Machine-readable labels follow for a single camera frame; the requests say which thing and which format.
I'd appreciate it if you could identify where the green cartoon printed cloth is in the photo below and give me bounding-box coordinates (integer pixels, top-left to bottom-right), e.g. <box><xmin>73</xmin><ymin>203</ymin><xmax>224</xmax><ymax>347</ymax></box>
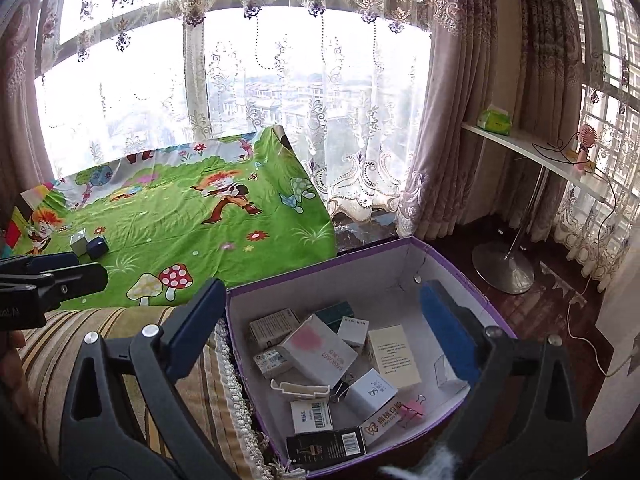
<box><xmin>0</xmin><ymin>125</ymin><xmax>337</xmax><ymax>311</ymax></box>

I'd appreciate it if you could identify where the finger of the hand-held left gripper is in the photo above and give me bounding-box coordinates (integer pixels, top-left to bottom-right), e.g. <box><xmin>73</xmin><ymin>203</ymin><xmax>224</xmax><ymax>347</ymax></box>
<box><xmin>0</xmin><ymin>261</ymin><xmax>110</xmax><ymax>307</ymax></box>
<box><xmin>0</xmin><ymin>251</ymin><xmax>83</xmax><ymax>277</ymax></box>

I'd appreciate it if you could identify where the pink binder clip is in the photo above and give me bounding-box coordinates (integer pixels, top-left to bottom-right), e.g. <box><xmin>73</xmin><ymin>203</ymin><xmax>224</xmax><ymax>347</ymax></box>
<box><xmin>397</xmin><ymin>394</ymin><xmax>427</xmax><ymax>428</ymax></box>

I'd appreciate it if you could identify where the white box black lettering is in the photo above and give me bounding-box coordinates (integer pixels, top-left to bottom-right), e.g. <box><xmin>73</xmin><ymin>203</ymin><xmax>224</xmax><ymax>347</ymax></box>
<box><xmin>336</xmin><ymin>317</ymin><xmax>371</xmax><ymax>353</ymax></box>

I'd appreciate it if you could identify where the small grey white box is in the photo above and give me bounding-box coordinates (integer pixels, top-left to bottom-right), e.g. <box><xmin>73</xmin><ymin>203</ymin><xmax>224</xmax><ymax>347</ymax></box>
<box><xmin>70</xmin><ymin>230</ymin><xmax>91</xmax><ymax>261</ymax></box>

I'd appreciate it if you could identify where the white box orange print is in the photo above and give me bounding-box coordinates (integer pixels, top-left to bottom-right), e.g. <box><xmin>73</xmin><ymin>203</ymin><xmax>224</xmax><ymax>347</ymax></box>
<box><xmin>359</xmin><ymin>400</ymin><xmax>405</xmax><ymax>448</ymax></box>

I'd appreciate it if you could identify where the pink desk fan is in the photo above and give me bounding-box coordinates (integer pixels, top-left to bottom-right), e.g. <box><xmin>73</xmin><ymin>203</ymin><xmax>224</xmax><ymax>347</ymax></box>
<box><xmin>567</xmin><ymin>124</ymin><xmax>598</xmax><ymax>175</ymax></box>

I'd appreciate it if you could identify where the fan power cable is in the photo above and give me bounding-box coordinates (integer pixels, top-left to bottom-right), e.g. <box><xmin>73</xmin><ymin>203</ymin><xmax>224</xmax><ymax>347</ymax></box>
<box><xmin>531</xmin><ymin>137</ymin><xmax>632</xmax><ymax>378</ymax></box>

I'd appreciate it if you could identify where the cream box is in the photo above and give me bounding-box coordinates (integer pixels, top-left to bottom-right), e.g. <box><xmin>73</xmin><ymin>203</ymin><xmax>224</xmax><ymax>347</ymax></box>
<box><xmin>367</xmin><ymin>324</ymin><xmax>422</xmax><ymax>390</ymax></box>

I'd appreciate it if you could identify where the dark blue box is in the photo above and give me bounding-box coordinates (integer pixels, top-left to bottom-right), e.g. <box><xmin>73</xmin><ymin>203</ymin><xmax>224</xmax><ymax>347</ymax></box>
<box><xmin>86</xmin><ymin>237</ymin><xmax>111</xmax><ymax>262</ymax></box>

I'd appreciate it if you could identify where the striped beige towel blanket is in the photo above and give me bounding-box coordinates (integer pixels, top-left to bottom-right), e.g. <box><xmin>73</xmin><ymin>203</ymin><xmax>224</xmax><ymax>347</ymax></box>
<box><xmin>15</xmin><ymin>305</ymin><xmax>281</xmax><ymax>480</ymax></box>

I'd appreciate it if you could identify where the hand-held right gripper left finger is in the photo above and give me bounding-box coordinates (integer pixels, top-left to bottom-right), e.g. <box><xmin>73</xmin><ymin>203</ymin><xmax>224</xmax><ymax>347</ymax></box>
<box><xmin>59</xmin><ymin>277</ymin><xmax>238</xmax><ymax>480</ymax></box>

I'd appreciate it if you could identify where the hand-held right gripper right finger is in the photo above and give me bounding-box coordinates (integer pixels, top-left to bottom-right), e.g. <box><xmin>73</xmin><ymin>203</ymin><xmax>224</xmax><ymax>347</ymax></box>
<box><xmin>419</xmin><ymin>280</ymin><xmax>590</xmax><ymax>480</ymax></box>

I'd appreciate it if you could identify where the teal packet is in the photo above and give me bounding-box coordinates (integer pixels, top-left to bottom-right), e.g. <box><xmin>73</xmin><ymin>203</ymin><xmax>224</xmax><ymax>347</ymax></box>
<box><xmin>314</xmin><ymin>301</ymin><xmax>355</xmax><ymax>333</ymax></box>

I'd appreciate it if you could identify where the beige drape curtain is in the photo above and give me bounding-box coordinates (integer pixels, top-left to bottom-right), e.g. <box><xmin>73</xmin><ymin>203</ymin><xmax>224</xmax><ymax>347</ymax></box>
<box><xmin>0</xmin><ymin>0</ymin><xmax>66</xmax><ymax>221</ymax></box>
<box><xmin>395</xmin><ymin>0</ymin><xmax>586</xmax><ymax>241</ymax></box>

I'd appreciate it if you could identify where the green tissue pack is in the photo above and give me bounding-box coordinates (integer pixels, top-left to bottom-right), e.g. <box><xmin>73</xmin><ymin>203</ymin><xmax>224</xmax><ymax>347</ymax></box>
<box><xmin>476</xmin><ymin>104</ymin><xmax>513</xmax><ymax>137</ymax></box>

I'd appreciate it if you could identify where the white lace sheer curtain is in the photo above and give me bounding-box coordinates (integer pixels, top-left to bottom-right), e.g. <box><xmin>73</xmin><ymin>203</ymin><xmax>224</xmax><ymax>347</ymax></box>
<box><xmin>550</xmin><ymin>0</ymin><xmax>640</xmax><ymax>291</ymax></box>
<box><xmin>35</xmin><ymin>0</ymin><xmax>436</xmax><ymax>221</ymax></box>

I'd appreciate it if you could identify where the pale grey carton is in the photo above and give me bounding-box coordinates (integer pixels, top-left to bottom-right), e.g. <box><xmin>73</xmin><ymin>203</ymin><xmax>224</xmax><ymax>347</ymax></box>
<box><xmin>249</xmin><ymin>308</ymin><xmax>301</xmax><ymax>352</ymax></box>

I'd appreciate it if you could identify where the white side table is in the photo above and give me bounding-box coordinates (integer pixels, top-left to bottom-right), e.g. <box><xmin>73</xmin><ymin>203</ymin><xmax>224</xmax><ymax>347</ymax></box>
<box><xmin>460</xmin><ymin>121</ymin><xmax>626</xmax><ymax>295</ymax></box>

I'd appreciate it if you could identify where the large white box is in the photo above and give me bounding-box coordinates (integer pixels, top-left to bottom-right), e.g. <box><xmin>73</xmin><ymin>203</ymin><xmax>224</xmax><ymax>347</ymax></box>
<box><xmin>276</xmin><ymin>314</ymin><xmax>360</xmax><ymax>390</ymax></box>

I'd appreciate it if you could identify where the clear plastic box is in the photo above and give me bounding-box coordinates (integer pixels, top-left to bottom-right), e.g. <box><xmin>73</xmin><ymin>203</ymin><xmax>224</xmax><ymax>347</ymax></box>
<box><xmin>434</xmin><ymin>354</ymin><xmax>471</xmax><ymax>391</ymax></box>

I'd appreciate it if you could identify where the blue white small box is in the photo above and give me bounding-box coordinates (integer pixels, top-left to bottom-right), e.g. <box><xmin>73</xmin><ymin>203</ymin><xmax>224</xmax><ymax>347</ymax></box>
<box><xmin>252</xmin><ymin>349</ymin><xmax>295</xmax><ymax>380</ymax></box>

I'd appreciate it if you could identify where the small white barcode box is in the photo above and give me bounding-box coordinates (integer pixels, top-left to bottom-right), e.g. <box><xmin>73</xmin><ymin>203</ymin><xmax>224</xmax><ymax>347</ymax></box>
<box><xmin>290</xmin><ymin>399</ymin><xmax>334</xmax><ymax>435</ymax></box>

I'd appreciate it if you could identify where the purple cardboard storage box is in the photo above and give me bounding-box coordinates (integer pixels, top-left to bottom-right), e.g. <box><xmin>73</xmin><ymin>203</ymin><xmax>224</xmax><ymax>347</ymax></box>
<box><xmin>225</xmin><ymin>236</ymin><xmax>518</xmax><ymax>473</ymax></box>

